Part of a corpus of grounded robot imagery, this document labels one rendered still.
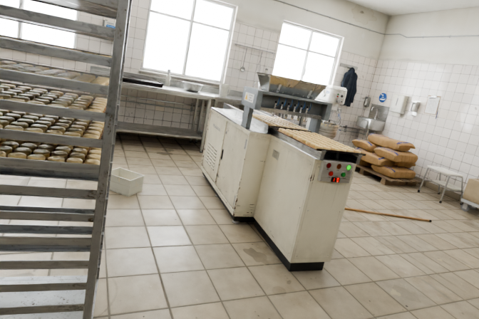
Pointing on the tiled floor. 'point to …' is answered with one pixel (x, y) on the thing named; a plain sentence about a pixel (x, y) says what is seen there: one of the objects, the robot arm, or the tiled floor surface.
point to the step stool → (445, 181)
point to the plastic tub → (125, 181)
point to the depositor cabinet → (234, 163)
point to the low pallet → (387, 177)
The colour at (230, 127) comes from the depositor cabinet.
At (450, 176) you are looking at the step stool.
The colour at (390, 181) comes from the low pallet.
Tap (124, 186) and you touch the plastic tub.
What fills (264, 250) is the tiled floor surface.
